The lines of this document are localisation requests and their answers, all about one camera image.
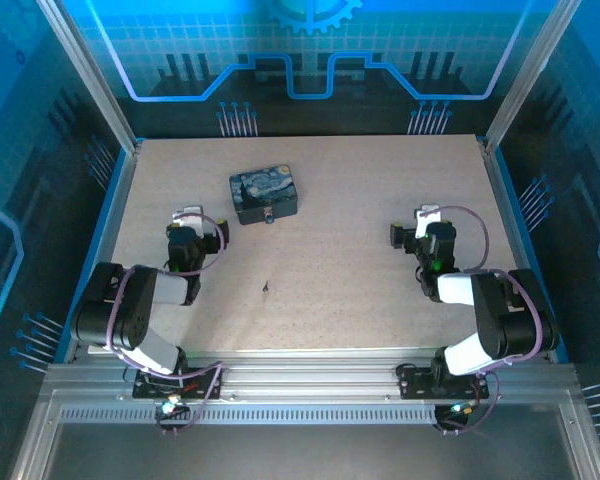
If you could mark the starry night tin box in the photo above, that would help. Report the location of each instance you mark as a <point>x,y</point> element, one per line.
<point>265,192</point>

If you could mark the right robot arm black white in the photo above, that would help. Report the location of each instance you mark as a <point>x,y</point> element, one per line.
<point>500,320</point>

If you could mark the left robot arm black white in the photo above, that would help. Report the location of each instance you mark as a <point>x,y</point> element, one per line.
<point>135,310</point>

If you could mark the small lit circuit board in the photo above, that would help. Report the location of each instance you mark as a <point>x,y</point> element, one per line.
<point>170,407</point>
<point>459,409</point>

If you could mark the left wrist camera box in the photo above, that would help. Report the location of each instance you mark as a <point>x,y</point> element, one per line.
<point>187,217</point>

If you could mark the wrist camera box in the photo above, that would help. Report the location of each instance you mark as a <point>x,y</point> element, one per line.
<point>187,217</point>
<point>426,214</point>

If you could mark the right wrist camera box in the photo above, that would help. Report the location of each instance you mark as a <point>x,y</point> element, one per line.
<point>426,214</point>

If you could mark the aluminium table side rail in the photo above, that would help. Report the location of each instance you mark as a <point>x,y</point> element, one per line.
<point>107,240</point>
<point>506,200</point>

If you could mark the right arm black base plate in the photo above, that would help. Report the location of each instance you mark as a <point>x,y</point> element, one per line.
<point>415,382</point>

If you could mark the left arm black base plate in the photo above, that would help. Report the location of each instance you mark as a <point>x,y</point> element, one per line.
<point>205,385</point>

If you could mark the aluminium frame rail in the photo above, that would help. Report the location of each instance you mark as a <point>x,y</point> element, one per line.
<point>305,375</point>

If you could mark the aluminium frame post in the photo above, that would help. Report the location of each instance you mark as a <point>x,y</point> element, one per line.
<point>87,75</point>
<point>532,75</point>

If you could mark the grey metal panel frame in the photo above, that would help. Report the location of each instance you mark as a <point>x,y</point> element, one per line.
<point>305,450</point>

